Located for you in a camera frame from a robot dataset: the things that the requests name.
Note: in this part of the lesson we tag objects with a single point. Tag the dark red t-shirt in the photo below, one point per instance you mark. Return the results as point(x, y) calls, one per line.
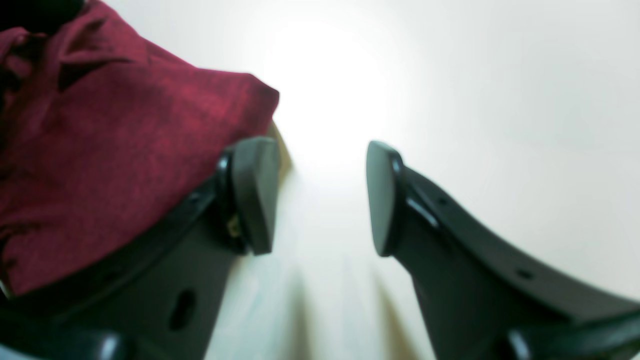
point(102, 132)

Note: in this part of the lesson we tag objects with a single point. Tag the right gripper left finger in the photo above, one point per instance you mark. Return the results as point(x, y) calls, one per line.
point(158, 297)

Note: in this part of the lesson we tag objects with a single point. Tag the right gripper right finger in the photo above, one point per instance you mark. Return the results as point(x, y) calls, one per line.
point(480, 297)

